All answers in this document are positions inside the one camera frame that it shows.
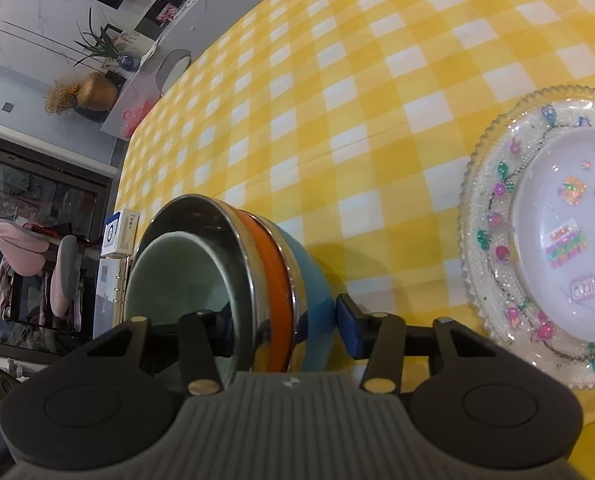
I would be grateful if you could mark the white fruit print plate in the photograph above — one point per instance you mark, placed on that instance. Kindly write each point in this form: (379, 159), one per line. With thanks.
(505, 190)

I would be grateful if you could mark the green ceramic bowl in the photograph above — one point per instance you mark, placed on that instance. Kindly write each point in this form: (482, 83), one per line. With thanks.
(177, 275)

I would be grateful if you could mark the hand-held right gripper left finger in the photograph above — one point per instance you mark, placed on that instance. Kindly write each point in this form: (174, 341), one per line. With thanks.
(197, 345)

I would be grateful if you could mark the blue vase with plant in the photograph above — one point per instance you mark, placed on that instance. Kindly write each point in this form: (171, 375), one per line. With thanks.
(122, 57)

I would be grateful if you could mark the gold vase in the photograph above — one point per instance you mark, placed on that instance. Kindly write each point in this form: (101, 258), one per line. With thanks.
(97, 91)

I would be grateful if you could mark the orange bowl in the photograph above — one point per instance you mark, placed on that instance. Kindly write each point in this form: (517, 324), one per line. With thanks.
(270, 280)

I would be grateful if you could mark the pink office chair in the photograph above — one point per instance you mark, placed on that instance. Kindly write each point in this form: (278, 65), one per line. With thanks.
(27, 255)

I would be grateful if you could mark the stainless steel bowl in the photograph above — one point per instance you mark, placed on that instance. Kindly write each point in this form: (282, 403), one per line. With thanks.
(232, 240)

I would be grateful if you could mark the blue bowl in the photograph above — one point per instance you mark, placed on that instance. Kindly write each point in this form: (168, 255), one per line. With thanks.
(315, 300)

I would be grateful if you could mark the small white sticker plate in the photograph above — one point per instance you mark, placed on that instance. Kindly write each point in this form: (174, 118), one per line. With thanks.
(567, 240)

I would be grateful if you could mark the white cardboard box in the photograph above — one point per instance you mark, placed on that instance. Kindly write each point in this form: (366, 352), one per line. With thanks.
(120, 232)

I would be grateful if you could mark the yellow checkered tablecloth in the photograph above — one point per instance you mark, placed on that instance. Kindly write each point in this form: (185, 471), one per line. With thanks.
(352, 85)

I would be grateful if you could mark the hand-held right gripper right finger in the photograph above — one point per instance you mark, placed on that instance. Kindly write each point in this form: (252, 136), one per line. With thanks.
(351, 327)

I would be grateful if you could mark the clear glass plate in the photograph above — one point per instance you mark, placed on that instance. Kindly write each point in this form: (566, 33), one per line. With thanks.
(480, 200)

